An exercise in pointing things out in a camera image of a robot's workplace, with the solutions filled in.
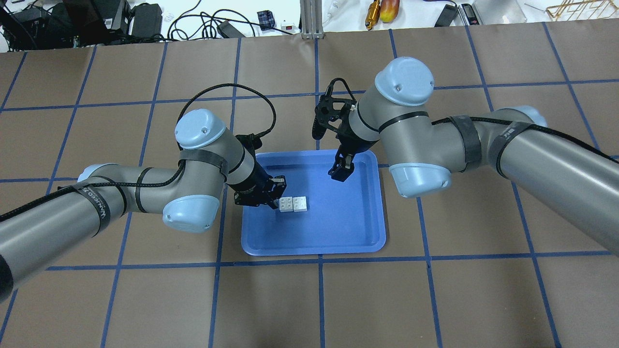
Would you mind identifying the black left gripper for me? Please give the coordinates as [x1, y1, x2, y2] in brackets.
[234, 133, 287, 209]

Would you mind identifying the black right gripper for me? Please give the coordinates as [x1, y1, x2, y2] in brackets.
[312, 77, 366, 182]

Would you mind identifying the white block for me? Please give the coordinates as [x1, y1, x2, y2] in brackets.
[293, 196, 308, 212]
[278, 197, 294, 212]

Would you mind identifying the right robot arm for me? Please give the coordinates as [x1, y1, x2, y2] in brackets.
[312, 57, 619, 255]

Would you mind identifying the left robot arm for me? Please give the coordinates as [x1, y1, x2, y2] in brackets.
[0, 109, 287, 301]

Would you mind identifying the blue plastic tray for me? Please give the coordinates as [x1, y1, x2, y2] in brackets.
[241, 149, 386, 256]

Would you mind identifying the red yellow mango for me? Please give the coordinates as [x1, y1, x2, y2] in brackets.
[379, 0, 400, 23]

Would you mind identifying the blue small box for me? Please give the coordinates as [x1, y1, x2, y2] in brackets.
[257, 10, 276, 31]

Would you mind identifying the black phone device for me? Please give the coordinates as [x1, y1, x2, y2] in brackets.
[435, 4, 458, 27]

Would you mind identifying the black power adapter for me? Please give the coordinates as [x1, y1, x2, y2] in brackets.
[130, 3, 163, 38]

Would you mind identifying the aluminium frame post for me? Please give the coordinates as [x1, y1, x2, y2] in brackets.
[299, 0, 324, 40]

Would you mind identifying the gold wire rack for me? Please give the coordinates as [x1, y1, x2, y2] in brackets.
[545, 0, 619, 22]

